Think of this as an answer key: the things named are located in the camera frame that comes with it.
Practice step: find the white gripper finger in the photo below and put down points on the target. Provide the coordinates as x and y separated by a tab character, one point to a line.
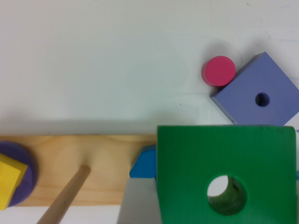
140	204

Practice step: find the green square block with hole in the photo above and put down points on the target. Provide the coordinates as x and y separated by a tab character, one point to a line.
226	174

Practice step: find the blue octagon block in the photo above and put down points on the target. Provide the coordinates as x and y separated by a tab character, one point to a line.
146	163

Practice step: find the purple round disc block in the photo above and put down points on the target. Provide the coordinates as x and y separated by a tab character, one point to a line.
28	183

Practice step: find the small yellow square block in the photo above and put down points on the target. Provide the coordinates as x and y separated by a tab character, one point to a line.
11	175

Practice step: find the pink cylinder block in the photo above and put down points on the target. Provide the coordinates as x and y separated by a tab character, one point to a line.
218	71

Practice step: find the purple square block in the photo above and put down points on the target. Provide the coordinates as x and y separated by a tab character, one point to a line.
261	93

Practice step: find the wooden peg base board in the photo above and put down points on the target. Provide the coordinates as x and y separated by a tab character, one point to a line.
58	157

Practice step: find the middle wooden peg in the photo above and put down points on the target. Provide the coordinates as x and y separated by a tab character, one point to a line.
61	204

